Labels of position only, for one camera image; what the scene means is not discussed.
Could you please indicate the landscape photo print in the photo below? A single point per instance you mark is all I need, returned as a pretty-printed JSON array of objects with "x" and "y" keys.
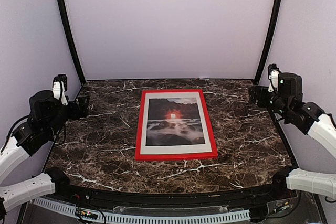
[{"x": 174, "y": 122}]

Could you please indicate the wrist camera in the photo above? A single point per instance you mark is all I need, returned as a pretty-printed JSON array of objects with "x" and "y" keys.
[
  {"x": 59, "y": 88},
  {"x": 273, "y": 72}
]

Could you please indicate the white mat board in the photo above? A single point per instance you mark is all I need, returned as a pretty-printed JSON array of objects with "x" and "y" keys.
[{"x": 143, "y": 129}]

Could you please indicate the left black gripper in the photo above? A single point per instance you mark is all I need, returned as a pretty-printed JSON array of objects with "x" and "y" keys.
[{"x": 83, "y": 107}]

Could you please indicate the black front table rail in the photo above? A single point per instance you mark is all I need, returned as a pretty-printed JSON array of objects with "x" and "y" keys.
[{"x": 253, "y": 197}]

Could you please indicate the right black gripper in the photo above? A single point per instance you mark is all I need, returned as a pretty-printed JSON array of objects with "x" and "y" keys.
[{"x": 254, "y": 94}]

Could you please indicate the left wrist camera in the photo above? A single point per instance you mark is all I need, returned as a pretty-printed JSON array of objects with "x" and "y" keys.
[{"x": 59, "y": 88}]

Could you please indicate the right black corner post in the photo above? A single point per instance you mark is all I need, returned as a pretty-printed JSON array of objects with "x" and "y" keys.
[{"x": 268, "y": 41}]

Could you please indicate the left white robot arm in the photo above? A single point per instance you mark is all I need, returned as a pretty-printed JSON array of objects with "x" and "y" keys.
[{"x": 47, "y": 117}]

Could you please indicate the black corner post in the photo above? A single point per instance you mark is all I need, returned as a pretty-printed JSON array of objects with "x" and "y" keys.
[
  {"x": 268, "y": 41},
  {"x": 70, "y": 41}
]

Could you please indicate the red wooden picture frame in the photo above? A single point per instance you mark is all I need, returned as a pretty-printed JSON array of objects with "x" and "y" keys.
[{"x": 139, "y": 129}]

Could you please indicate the left black corner post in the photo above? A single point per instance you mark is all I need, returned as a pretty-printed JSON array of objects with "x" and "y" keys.
[{"x": 70, "y": 41}]

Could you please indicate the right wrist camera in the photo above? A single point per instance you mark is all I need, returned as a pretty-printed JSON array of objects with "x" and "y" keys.
[{"x": 273, "y": 72}]

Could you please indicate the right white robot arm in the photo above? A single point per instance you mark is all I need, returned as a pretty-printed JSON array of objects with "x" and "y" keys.
[{"x": 284, "y": 96}]

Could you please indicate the white cable tray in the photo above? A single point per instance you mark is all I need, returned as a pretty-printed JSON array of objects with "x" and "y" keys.
[{"x": 102, "y": 216}]

